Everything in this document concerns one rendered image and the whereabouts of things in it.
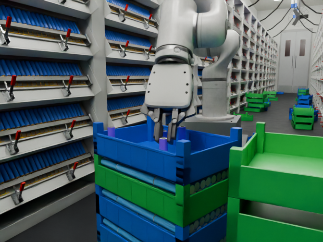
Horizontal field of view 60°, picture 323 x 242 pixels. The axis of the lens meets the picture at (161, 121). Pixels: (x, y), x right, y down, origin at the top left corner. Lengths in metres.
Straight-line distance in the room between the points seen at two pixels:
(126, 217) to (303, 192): 0.38
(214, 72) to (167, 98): 0.79
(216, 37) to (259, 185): 0.33
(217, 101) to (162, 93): 0.80
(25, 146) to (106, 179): 0.54
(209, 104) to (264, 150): 0.66
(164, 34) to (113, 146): 0.27
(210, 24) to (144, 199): 0.39
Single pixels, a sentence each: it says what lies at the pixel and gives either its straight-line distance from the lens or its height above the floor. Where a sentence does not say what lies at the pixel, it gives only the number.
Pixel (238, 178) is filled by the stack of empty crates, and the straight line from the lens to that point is 0.47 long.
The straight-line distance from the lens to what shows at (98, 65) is 1.44.
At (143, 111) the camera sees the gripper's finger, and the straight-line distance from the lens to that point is 0.61.
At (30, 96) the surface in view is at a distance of 1.17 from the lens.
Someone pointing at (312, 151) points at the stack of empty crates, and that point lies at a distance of 0.75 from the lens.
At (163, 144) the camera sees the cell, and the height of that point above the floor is 0.46.
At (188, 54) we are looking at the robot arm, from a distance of 0.62.
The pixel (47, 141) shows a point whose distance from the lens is 1.24.
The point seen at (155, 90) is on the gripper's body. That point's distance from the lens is 0.60.
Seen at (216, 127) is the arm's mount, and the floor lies 0.36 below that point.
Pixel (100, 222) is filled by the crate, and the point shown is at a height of 0.22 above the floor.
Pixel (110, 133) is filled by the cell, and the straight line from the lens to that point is 0.70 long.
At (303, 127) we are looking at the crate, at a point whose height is 0.03.
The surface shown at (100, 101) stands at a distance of 1.44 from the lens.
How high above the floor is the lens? 0.59
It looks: 9 degrees down
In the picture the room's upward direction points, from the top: straight up
